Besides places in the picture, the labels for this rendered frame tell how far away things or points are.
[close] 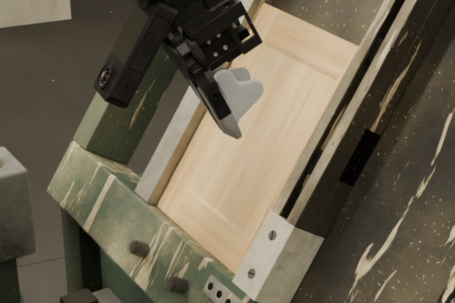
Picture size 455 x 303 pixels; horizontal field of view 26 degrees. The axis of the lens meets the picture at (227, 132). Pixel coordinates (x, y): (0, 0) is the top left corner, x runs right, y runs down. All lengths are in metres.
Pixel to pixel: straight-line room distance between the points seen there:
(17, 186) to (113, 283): 0.25
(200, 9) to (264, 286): 0.59
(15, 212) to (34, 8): 3.65
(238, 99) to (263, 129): 0.62
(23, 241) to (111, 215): 0.19
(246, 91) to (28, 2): 4.46
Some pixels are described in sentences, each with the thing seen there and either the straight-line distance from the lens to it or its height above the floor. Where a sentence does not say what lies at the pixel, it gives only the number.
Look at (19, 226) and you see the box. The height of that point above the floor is 0.82.
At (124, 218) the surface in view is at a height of 0.87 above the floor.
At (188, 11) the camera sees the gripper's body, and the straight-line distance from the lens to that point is 0.97.
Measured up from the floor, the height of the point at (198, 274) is 0.88.
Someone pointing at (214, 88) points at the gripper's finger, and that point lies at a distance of 0.97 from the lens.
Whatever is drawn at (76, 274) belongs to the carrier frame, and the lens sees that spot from 2.06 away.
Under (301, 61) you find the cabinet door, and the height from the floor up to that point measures 1.18.
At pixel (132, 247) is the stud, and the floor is 0.87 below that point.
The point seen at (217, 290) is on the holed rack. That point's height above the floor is 0.89.
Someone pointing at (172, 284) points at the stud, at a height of 0.87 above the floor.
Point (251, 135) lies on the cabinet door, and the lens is 1.64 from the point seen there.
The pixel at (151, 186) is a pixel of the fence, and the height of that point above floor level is 0.93.
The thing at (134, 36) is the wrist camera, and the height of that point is 1.44.
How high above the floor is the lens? 1.76
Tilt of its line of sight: 25 degrees down
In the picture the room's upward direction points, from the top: straight up
